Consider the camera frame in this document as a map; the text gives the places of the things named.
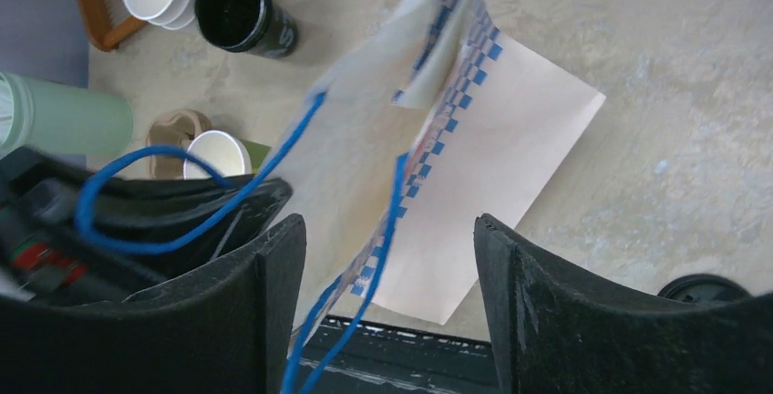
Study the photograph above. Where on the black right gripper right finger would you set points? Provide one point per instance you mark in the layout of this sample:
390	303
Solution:
558	328

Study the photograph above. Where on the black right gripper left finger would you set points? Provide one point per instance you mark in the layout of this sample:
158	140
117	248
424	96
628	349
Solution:
224	327

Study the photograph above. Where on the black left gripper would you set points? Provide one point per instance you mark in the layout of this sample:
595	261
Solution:
41	246

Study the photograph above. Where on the blue checkered paper bag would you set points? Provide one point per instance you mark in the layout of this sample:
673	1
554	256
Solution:
438	117

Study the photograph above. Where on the green paper coffee cup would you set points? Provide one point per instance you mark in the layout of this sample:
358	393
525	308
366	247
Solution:
228	155

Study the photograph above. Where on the green straw holder cup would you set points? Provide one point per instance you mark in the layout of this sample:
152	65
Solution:
58	118

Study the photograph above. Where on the black cup lid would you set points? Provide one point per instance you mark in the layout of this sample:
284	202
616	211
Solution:
704	289

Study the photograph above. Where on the brown pulp cup carrier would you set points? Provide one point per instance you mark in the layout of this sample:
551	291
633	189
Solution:
177	129

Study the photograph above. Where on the black paper cup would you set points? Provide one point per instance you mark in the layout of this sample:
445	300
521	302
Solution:
257	27

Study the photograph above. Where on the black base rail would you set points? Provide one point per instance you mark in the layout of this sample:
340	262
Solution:
380	358

